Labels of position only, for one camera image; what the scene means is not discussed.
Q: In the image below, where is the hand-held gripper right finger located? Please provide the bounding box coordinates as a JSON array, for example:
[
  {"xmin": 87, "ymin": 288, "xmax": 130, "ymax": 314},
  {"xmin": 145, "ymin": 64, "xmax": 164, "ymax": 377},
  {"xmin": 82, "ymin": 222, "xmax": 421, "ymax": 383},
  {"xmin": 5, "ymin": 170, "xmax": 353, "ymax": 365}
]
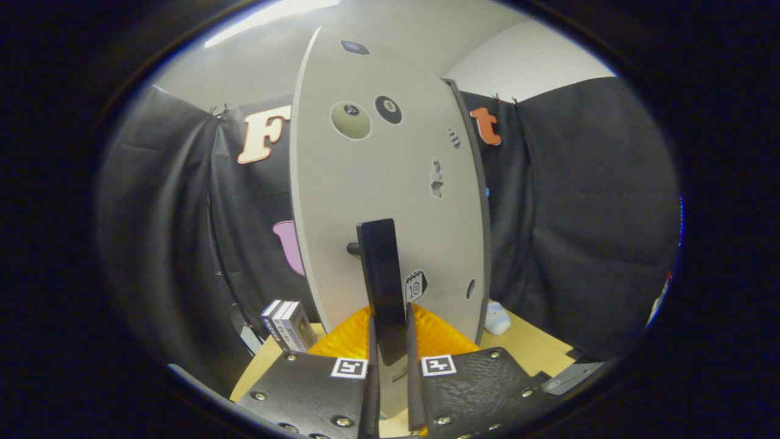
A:
[{"xmin": 405, "ymin": 303, "xmax": 549, "ymax": 438}]

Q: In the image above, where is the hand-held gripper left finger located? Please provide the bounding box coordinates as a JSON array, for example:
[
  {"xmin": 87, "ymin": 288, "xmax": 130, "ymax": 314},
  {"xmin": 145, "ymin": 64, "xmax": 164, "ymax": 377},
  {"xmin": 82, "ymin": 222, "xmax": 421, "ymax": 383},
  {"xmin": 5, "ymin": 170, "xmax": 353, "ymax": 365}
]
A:
[{"xmin": 235, "ymin": 305, "xmax": 381, "ymax": 439}]

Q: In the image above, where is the black door handle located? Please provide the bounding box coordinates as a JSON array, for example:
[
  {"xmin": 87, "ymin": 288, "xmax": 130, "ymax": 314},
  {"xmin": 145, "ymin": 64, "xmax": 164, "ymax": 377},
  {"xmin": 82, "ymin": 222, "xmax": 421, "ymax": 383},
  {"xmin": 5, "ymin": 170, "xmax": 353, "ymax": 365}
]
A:
[{"xmin": 346, "ymin": 218, "xmax": 409, "ymax": 366}]

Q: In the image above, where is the grey and white small box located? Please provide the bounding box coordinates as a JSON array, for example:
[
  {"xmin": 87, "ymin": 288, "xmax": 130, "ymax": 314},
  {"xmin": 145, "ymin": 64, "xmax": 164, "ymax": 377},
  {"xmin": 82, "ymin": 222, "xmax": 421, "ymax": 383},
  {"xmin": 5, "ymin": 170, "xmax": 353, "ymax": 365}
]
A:
[{"xmin": 272, "ymin": 301, "xmax": 319, "ymax": 353}]

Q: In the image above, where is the white rounded object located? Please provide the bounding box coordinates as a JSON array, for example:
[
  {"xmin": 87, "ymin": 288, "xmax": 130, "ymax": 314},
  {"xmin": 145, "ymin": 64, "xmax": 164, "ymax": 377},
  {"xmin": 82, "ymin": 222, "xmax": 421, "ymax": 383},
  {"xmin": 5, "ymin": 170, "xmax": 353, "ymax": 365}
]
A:
[{"xmin": 484, "ymin": 301, "xmax": 511, "ymax": 336}]

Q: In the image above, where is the dark blue small box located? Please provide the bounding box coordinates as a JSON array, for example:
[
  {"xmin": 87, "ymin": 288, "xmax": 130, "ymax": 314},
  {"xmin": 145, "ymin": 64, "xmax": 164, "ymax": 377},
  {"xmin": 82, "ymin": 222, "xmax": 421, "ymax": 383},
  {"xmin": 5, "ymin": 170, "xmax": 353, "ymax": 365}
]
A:
[{"xmin": 261, "ymin": 299, "xmax": 287, "ymax": 345}]

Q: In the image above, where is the grey cabinet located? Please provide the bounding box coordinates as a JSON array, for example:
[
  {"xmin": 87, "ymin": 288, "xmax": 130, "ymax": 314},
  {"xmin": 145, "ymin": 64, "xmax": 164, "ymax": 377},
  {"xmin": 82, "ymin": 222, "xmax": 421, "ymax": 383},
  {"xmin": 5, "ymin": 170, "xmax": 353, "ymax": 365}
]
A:
[{"xmin": 442, "ymin": 78, "xmax": 493, "ymax": 345}]

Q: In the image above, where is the grey flat device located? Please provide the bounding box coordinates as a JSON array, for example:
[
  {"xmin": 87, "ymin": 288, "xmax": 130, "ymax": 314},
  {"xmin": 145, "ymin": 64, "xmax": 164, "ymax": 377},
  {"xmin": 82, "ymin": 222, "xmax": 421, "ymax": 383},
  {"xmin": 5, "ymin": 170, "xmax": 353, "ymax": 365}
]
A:
[{"xmin": 539, "ymin": 360, "xmax": 607, "ymax": 396}]

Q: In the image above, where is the thin black cable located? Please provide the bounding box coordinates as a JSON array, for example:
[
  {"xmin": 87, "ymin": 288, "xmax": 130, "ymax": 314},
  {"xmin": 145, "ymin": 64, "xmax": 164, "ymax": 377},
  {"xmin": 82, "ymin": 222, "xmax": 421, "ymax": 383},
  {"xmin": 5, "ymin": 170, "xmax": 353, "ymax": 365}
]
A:
[{"xmin": 204, "ymin": 183, "xmax": 260, "ymax": 354}]

